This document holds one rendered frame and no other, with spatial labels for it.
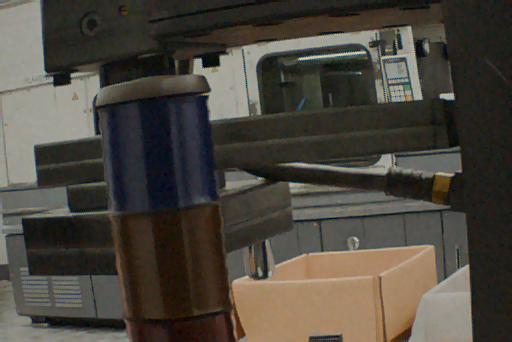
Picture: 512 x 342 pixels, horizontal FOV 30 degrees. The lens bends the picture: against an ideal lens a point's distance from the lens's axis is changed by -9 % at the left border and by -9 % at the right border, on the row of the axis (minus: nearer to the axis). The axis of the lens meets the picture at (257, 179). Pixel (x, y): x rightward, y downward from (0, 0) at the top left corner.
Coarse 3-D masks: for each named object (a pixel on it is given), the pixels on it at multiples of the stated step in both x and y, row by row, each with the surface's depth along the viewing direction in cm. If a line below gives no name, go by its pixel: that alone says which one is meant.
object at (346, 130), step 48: (48, 144) 61; (96, 144) 59; (240, 144) 55; (288, 144) 54; (336, 144) 53; (384, 144) 52; (432, 144) 51; (96, 192) 58; (240, 192) 63; (288, 192) 70; (48, 240) 57; (96, 240) 56; (240, 240) 62
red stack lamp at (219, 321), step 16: (128, 320) 33; (144, 320) 33; (160, 320) 32; (176, 320) 32; (192, 320) 32; (208, 320) 32; (224, 320) 33; (128, 336) 33; (144, 336) 32; (160, 336) 32; (176, 336) 32; (192, 336) 32; (208, 336) 32; (224, 336) 33
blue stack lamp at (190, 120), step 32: (192, 96) 32; (128, 128) 32; (160, 128) 32; (192, 128) 32; (128, 160) 32; (160, 160) 32; (192, 160) 32; (128, 192) 32; (160, 192) 32; (192, 192) 32
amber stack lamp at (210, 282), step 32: (128, 224) 32; (160, 224) 32; (192, 224) 32; (128, 256) 32; (160, 256) 32; (192, 256) 32; (224, 256) 33; (128, 288) 32; (160, 288) 32; (192, 288) 32; (224, 288) 33
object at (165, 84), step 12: (120, 84) 32; (132, 84) 32; (144, 84) 32; (156, 84) 32; (168, 84) 32; (180, 84) 32; (192, 84) 32; (204, 84) 33; (108, 96) 32; (120, 96) 32; (132, 96) 31; (144, 96) 31; (156, 96) 31; (168, 96) 32; (180, 96) 34
